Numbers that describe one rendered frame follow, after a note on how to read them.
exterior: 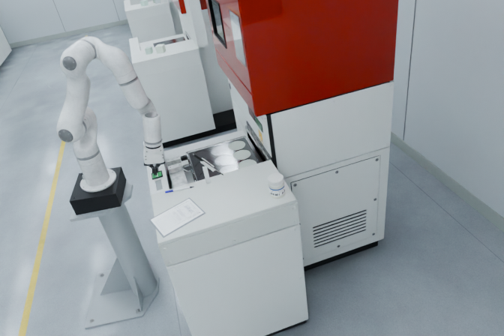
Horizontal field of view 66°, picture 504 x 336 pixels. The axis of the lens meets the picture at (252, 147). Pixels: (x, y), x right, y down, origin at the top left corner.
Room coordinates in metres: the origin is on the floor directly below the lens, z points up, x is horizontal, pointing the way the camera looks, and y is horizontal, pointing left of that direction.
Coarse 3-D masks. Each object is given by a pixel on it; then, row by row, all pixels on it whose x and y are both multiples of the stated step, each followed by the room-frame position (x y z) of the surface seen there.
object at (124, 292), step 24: (72, 216) 1.63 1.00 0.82; (96, 216) 1.62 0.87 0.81; (120, 216) 1.72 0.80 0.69; (120, 240) 1.70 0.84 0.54; (120, 264) 1.78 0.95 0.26; (144, 264) 1.74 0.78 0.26; (96, 288) 1.83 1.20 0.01; (120, 288) 1.77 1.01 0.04; (144, 288) 1.70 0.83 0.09; (96, 312) 1.64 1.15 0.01; (120, 312) 1.61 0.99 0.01; (144, 312) 1.58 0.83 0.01
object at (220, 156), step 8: (224, 144) 1.98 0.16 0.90; (192, 152) 1.94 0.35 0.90; (200, 152) 1.93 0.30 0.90; (208, 152) 1.91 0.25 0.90; (216, 152) 1.90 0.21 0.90; (224, 152) 1.89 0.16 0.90; (232, 152) 1.87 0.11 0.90; (192, 160) 1.85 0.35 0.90; (208, 160) 1.83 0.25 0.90; (216, 160) 1.82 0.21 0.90; (224, 160) 1.80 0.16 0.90; (232, 160) 1.79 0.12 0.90; (240, 160) 1.78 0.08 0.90; (256, 160) 1.75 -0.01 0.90; (200, 168) 1.77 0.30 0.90; (216, 168) 1.74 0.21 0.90; (224, 168) 1.73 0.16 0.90; (232, 168) 1.72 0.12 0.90; (200, 176) 1.69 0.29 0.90
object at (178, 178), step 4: (176, 172) 1.79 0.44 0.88; (180, 172) 1.78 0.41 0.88; (172, 176) 1.76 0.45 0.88; (176, 176) 1.75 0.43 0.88; (180, 176) 1.75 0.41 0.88; (184, 176) 1.74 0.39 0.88; (172, 180) 1.73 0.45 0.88; (176, 180) 1.72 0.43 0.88; (180, 180) 1.71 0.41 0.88; (184, 180) 1.71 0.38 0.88; (172, 184) 1.68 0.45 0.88; (176, 184) 1.68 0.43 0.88; (180, 184) 1.67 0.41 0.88
